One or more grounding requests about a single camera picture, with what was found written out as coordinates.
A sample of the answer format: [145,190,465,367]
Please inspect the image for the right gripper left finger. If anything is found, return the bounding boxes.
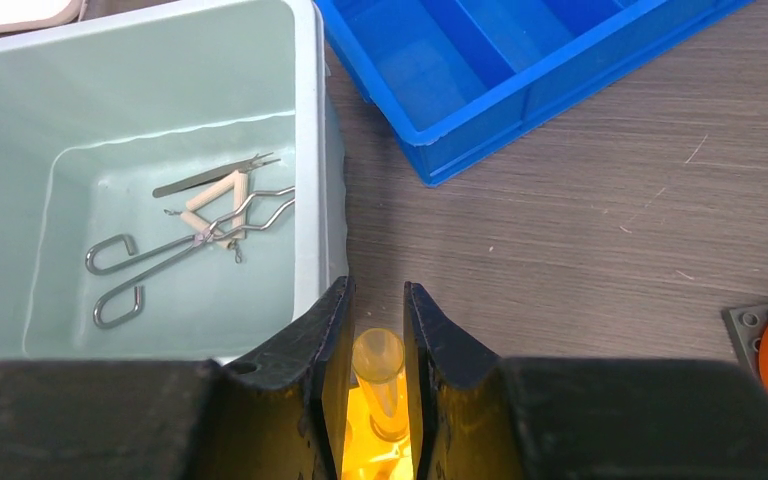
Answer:
[0,276,355,479]

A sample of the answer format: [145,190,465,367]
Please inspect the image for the light green plastic tub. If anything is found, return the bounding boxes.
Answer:
[0,1,348,360]

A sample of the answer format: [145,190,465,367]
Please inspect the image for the blue divided plastic bin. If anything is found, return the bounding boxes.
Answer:
[318,0,740,186]

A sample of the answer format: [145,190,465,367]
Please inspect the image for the metal crucible tongs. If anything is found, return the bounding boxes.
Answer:
[84,186,296,330]

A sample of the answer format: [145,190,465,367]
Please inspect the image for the white tub lid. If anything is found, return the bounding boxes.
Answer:
[0,0,85,34]

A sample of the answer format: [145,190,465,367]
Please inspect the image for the thin metal tweezers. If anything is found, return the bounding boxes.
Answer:
[152,152,280,198]

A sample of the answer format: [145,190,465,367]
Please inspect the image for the yellow test tube rack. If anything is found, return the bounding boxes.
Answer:
[341,387,414,480]

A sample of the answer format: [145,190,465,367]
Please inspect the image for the white clay triangle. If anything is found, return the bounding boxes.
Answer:
[167,172,249,232]

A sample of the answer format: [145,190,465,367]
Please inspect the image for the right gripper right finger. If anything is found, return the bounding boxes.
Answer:
[403,282,768,479]

